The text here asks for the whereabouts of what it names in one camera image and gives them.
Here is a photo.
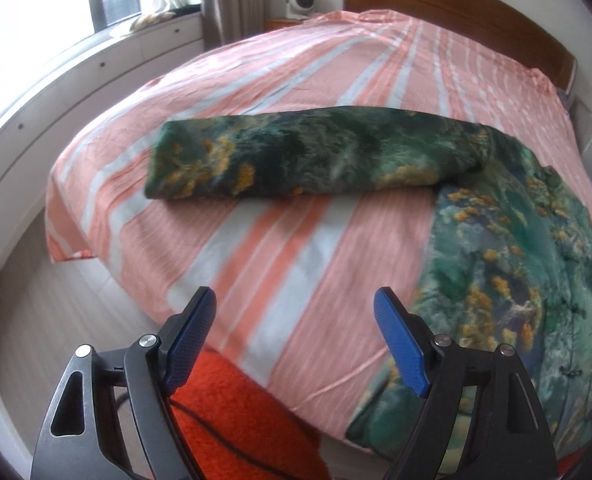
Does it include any green landscape print quilt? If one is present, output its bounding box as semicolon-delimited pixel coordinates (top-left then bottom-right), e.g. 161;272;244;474
145;105;592;461

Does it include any bed with pink striped sheet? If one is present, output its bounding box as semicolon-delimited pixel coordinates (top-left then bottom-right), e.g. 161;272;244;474
45;9;592;426

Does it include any white window seat cabinet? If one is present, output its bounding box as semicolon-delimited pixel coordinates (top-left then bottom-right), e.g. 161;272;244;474
0;10;207;343

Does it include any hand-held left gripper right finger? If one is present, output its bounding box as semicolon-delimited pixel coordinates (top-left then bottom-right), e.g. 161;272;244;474
372;287;561;480

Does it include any wooden nightstand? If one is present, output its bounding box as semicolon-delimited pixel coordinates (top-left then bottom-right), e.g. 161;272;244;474
266;17;307;32

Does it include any orange rug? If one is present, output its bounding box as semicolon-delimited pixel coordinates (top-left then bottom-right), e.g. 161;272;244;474
168;350;327;480

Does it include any black cable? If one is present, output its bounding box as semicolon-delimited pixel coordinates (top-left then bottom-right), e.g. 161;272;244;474
110;389;299;480

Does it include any wooden headboard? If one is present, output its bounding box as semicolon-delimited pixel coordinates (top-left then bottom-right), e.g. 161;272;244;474
343;0;576;90

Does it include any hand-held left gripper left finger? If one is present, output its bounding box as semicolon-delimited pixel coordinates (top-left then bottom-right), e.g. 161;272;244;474
30;286;217;480

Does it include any patterned seat cushion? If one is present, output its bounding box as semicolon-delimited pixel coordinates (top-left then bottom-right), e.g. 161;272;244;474
130;7;177;29

